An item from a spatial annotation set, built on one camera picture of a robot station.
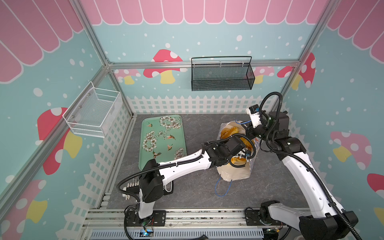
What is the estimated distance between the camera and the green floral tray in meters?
1.00

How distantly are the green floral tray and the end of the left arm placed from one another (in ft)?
1.56

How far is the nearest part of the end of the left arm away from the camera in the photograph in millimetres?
539
